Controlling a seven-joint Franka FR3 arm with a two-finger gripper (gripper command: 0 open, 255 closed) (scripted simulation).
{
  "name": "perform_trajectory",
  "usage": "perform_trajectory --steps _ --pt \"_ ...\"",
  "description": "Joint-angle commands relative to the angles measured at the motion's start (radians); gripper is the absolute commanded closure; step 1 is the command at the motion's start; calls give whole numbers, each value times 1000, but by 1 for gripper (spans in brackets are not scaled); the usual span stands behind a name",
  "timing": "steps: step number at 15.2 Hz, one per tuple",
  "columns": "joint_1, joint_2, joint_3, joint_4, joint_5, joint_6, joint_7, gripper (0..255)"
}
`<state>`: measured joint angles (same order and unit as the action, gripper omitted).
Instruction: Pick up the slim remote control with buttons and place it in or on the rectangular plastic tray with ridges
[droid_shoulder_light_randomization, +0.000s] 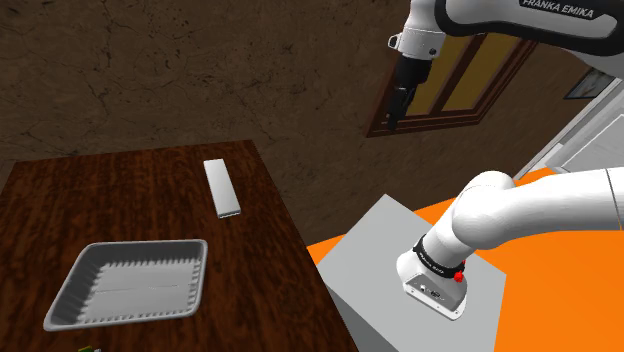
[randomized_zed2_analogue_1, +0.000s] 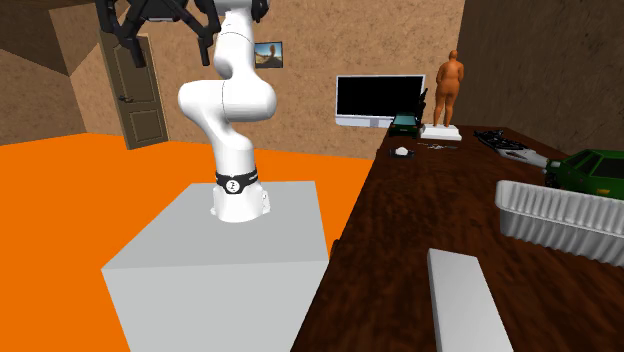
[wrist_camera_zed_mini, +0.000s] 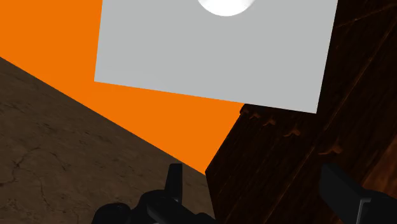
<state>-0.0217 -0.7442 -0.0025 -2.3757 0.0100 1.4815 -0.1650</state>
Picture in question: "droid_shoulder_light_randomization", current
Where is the white flat remote control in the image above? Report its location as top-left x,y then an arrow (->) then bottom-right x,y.
202,158 -> 243,220

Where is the grey robot stand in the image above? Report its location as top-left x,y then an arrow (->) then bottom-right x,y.
315,193 -> 507,352

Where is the dark framed wall picture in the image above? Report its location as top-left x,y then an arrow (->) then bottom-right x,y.
563,67 -> 617,101

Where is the dark brown wooden table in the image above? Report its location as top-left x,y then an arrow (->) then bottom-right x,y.
0,139 -> 360,352

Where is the white door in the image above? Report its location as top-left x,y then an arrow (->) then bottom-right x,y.
513,80 -> 624,181

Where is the brown framed window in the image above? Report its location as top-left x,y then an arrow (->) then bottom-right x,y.
366,32 -> 540,139

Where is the white ribbed plastic tray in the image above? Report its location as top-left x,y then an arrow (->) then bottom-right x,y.
42,238 -> 209,333

